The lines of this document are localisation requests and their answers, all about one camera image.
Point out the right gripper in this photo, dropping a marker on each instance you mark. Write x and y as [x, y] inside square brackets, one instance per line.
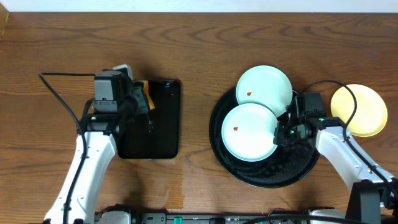
[280, 137]

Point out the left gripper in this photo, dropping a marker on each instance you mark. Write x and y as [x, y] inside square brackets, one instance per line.
[138, 100]

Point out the green and yellow sponge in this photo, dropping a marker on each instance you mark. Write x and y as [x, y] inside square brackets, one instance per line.
[145, 86]

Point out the light blue plate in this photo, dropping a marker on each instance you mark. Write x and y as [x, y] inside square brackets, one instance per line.
[248, 132]
[267, 86]

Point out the yellow plate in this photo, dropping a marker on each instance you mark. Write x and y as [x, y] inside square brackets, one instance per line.
[371, 115]

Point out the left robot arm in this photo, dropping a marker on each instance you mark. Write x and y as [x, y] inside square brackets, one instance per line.
[101, 128]

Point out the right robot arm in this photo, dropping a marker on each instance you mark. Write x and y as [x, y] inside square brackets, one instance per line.
[373, 190]

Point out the black round tray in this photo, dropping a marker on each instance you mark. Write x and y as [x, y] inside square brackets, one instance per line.
[285, 166]

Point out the black rectangular tray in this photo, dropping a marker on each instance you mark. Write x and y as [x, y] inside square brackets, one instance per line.
[155, 135]

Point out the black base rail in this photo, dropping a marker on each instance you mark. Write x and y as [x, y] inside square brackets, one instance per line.
[163, 218]

